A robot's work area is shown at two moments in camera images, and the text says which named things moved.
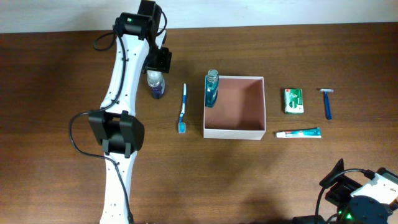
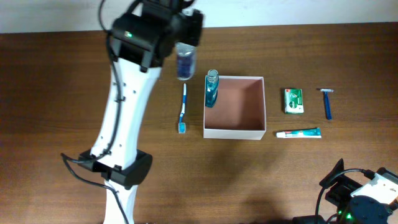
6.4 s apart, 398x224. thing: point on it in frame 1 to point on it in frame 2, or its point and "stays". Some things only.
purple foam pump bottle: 157,81 to 186,61
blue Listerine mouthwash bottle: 211,87 stays
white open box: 239,112 stays
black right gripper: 337,185 stays
